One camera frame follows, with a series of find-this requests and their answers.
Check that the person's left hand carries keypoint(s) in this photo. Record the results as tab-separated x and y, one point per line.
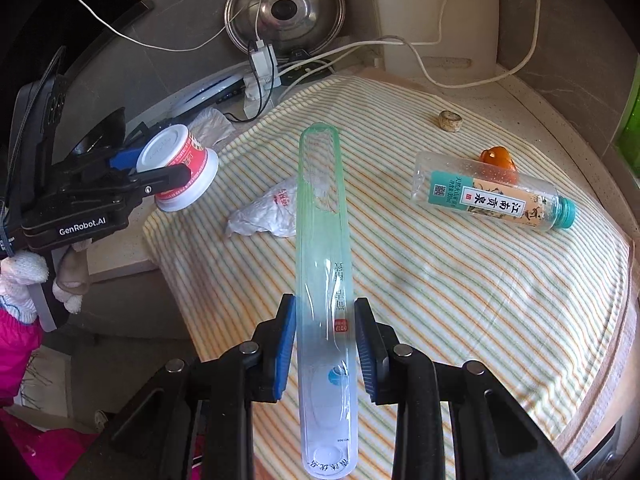
25	267

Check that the person's pink jacket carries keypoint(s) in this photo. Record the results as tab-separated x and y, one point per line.
30	442

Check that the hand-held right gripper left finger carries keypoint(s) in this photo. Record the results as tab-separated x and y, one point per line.
282	350

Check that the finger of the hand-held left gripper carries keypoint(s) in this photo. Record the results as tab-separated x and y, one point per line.
165	177
122	158

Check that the clear toothbrush case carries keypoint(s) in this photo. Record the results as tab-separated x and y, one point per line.
322	260

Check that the red and white yogurt cup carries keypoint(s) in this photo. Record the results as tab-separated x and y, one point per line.
185	155

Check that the green soap bottle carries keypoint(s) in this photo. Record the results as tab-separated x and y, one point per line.
631	130

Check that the clear plastic wrapper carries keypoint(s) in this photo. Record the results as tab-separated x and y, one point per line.
265	215

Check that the white plastic bag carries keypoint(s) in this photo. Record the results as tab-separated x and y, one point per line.
215	127

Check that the white cutting board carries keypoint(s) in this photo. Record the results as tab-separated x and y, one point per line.
435	10

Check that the clear plastic bottle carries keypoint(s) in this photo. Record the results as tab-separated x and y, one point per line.
480	195

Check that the white power strip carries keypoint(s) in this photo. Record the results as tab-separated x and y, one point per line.
252	92

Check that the person's left forearm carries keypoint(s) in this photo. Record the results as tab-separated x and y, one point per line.
15	355

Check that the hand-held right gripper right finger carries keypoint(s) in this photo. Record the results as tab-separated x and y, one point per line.
365	350

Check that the white charger plug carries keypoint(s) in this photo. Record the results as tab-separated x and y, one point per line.
262	60

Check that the striped towel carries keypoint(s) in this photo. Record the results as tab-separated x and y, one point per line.
450	285

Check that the steel pot lid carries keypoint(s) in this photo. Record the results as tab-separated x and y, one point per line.
320	15

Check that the orange peel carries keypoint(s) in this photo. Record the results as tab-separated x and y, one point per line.
495	156

